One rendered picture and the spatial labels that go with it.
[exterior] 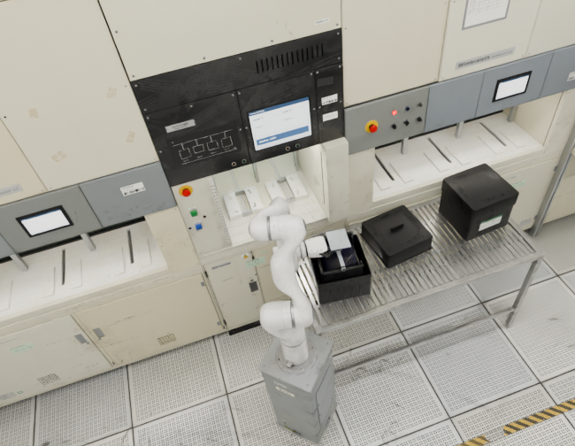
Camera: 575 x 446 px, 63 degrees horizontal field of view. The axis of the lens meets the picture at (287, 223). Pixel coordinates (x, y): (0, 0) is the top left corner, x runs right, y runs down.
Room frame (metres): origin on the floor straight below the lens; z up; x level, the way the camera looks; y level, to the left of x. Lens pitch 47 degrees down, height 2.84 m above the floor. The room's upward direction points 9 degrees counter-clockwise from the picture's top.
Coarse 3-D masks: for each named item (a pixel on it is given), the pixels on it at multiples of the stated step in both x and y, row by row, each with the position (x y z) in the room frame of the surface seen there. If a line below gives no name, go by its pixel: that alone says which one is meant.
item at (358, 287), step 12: (360, 252) 1.55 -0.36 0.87; (312, 264) 1.48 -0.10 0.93; (312, 276) 1.51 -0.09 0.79; (360, 276) 1.35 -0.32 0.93; (324, 288) 1.34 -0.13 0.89; (336, 288) 1.35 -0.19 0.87; (348, 288) 1.35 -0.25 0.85; (360, 288) 1.35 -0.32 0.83; (324, 300) 1.34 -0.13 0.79; (336, 300) 1.35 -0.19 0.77
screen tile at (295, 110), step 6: (288, 108) 1.81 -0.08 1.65; (294, 108) 1.82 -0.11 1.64; (300, 108) 1.82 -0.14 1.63; (306, 108) 1.83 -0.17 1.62; (282, 114) 1.81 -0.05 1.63; (288, 114) 1.81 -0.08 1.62; (294, 114) 1.82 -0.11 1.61; (300, 114) 1.82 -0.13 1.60; (306, 114) 1.83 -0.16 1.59; (282, 120) 1.81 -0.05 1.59; (288, 120) 1.81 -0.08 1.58; (294, 120) 1.82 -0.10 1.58; (300, 120) 1.82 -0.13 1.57; (306, 120) 1.83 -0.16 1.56; (288, 126) 1.81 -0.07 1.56; (294, 126) 1.82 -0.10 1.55
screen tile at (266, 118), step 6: (264, 114) 1.79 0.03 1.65; (270, 114) 1.80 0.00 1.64; (252, 120) 1.78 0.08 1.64; (258, 120) 1.78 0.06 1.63; (264, 120) 1.79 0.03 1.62; (270, 120) 1.80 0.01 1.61; (276, 120) 1.80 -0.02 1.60; (270, 126) 1.79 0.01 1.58; (276, 126) 1.80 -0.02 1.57; (258, 132) 1.78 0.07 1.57; (264, 132) 1.79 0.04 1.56; (270, 132) 1.79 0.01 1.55
